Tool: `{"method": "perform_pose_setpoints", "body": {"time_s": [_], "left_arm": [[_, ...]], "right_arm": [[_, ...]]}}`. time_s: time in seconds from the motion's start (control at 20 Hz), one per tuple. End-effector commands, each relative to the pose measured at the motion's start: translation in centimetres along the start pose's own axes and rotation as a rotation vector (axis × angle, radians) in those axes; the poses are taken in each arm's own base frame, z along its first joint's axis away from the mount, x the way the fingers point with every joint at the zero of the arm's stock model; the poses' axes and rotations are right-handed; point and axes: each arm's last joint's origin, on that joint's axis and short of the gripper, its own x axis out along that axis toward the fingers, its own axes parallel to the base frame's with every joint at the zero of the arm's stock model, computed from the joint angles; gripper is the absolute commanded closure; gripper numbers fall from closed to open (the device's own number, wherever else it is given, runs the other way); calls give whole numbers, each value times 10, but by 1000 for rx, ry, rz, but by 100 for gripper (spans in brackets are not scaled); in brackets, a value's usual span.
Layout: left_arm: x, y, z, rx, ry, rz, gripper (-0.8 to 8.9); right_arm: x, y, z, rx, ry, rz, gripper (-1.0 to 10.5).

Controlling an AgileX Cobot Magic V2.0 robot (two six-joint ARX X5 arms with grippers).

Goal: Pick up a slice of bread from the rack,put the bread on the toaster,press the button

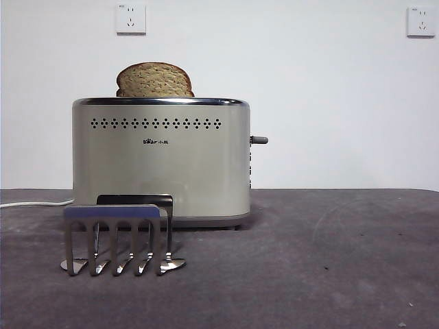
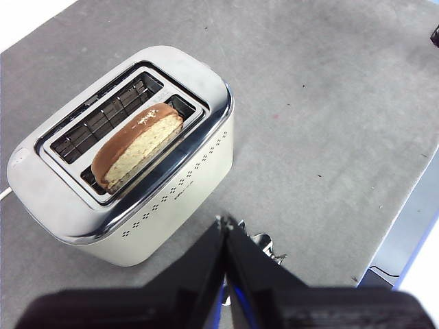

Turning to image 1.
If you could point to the brown seeded bread slice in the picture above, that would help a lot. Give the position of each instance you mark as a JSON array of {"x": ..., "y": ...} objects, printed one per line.
[{"x": 154, "y": 80}]

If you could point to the cream toaster with chrome top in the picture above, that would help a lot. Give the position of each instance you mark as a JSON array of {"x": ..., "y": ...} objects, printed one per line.
[{"x": 192, "y": 171}]

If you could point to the grey toaster lever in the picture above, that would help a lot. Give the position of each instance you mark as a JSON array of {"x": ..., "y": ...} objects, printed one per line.
[{"x": 260, "y": 140}]

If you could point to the silver metal toast rack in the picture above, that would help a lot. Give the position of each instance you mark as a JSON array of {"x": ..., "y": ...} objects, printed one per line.
[{"x": 111, "y": 213}]

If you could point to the white wall socket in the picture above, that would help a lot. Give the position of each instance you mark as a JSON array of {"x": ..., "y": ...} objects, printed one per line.
[
  {"x": 130, "y": 19},
  {"x": 420, "y": 22}
]

